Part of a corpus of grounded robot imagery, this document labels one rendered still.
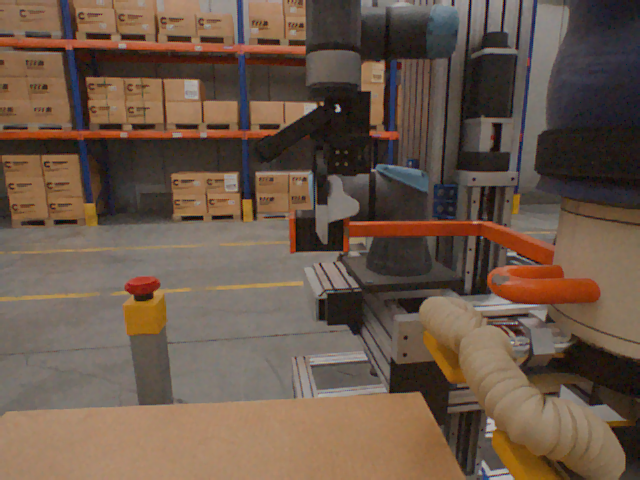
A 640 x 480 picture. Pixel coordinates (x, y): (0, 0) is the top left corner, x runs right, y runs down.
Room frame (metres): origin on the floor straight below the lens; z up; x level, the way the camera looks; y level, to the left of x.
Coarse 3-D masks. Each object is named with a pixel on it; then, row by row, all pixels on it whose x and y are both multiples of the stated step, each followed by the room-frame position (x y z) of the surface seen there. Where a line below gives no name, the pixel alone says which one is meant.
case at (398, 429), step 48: (0, 432) 0.44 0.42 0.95; (48, 432) 0.44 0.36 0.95; (96, 432) 0.44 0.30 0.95; (144, 432) 0.44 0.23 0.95; (192, 432) 0.44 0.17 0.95; (240, 432) 0.44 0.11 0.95; (288, 432) 0.44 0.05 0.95; (336, 432) 0.44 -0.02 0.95; (384, 432) 0.44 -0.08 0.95; (432, 432) 0.44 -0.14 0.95
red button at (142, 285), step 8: (128, 280) 0.78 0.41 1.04; (136, 280) 0.78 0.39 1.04; (144, 280) 0.79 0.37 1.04; (152, 280) 0.79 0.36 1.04; (128, 288) 0.76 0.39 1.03; (136, 288) 0.75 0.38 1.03; (144, 288) 0.76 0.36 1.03; (152, 288) 0.77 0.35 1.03; (136, 296) 0.77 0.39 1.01; (144, 296) 0.77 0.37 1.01; (152, 296) 0.79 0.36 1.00
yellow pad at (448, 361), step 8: (512, 320) 0.44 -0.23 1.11; (424, 336) 0.47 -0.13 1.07; (424, 344) 0.47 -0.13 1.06; (432, 344) 0.44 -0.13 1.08; (440, 344) 0.43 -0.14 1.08; (432, 352) 0.44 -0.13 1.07; (440, 352) 0.42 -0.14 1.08; (448, 352) 0.41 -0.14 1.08; (440, 360) 0.41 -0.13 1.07; (448, 360) 0.40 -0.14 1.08; (456, 360) 0.40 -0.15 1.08; (440, 368) 0.41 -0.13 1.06; (448, 368) 0.39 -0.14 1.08; (456, 368) 0.38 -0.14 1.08; (448, 376) 0.38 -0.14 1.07; (456, 376) 0.38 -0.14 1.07
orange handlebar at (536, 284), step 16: (352, 224) 0.58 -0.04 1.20; (368, 224) 0.58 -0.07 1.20; (384, 224) 0.58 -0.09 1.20; (400, 224) 0.58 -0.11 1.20; (416, 224) 0.58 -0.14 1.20; (432, 224) 0.59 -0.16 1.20; (448, 224) 0.59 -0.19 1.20; (464, 224) 0.59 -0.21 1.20; (480, 224) 0.59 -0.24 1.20; (496, 224) 0.57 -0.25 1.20; (496, 240) 0.54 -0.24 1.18; (512, 240) 0.50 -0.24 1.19; (528, 240) 0.47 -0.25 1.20; (528, 256) 0.46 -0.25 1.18; (544, 256) 0.43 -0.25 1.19; (496, 272) 0.34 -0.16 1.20; (512, 272) 0.35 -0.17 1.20; (528, 272) 0.35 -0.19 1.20; (544, 272) 0.35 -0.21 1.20; (560, 272) 0.35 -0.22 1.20; (496, 288) 0.33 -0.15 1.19; (512, 288) 0.31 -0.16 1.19; (528, 288) 0.31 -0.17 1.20; (544, 288) 0.31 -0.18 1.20; (560, 288) 0.31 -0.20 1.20; (576, 288) 0.31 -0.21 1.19; (592, 288) 0.31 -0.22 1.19; (528, 304) 0.31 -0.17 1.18
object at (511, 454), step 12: (636, 420) 0.26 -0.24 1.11; (504, 432) 0.28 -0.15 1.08; (624, 432) 0.27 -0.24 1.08; (636, 432) 0.25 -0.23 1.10; (492, 444) 0.28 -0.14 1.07; (504, 444) 0.27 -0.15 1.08; (516, 444) 0.27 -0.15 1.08; (624, 444) 0.26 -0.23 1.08; (636, 444) 0.25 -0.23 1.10; (504, 456) 0.26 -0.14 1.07; (516, 456) 0.25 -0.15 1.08; (528, 456) 0.25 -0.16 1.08; (540, 456) 0.25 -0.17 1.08; (636, 456) 0.24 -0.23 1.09; (516, 468) 0.25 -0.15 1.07; (528, 468) 0.24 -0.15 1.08; (540, 468) 0.24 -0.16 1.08; (552, 468) 0.24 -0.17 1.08; (564, 468) 0.24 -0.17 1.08; (636, 468) 0.23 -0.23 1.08
